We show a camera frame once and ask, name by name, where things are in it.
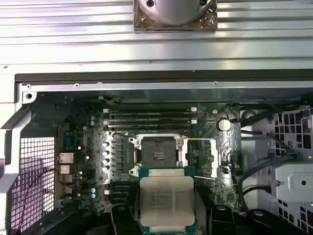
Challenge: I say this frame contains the metal CPU socket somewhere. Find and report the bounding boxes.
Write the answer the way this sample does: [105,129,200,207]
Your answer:
[128,133,189,178]

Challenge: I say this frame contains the green motherboard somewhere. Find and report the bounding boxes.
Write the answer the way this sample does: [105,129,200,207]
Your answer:
[31,94,243,221]

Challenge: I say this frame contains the blue I/O port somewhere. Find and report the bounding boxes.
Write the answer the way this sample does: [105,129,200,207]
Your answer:
[63,132,78,150]

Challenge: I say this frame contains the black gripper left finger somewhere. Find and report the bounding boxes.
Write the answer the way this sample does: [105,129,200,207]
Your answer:
[110,183,140,235]

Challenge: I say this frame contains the black RAM slot white clips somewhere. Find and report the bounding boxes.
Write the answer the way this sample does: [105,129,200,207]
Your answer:
[102,118,198,125]
[102,107,198,114]
[104,188,130,195]

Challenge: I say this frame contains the round silver coin battery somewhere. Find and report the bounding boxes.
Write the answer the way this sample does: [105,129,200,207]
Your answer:
[217,118,231,132]

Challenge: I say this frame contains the thick black cable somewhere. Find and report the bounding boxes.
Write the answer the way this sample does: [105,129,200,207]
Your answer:
[239,180,276,213]

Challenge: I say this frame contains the silver perforated disk bay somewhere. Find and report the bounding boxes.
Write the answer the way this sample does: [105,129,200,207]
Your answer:
[270,105,313,235]

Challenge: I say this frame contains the metal socket cover frame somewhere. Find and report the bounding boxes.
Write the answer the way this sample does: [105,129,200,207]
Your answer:
[185,132,243,181]

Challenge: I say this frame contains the silver CPU green edge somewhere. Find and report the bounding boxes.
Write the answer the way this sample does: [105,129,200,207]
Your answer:
[137,167,196,233]

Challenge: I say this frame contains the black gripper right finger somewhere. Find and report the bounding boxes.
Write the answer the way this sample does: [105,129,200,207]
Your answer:
[195,188,237,235]

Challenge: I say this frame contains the square brown base plate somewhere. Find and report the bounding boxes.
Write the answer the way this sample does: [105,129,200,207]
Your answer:
[133,0,218,31]

